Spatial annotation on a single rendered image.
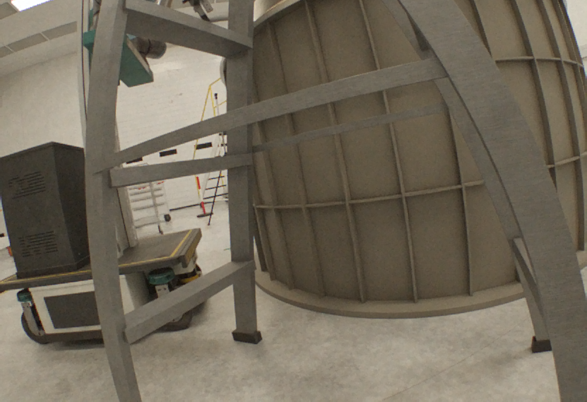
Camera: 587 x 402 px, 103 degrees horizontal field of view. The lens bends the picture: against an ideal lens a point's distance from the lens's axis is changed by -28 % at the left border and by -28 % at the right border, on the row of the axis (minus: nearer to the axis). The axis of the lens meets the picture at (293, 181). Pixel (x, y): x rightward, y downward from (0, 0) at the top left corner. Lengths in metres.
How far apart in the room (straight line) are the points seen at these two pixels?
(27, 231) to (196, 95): 8.27
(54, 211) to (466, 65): 1.37
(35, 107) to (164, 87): 4.26
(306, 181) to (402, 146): 0.39
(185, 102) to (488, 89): 9.21
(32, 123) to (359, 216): 10.46
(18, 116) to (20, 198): 9.89
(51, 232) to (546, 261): 1.45
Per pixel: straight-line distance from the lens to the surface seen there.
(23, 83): 11.57
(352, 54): 1.13
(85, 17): 1.66
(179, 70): 9.69
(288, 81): 1.26
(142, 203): 6.14
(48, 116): 10.73
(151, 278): 1.30
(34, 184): 1.47
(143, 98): 9.62
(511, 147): 0.31
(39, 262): 1.50
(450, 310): 1.11
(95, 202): 0.62
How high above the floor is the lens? 0.55
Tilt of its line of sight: 3 degrees down
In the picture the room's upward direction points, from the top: 11 degrees counter-clockwise
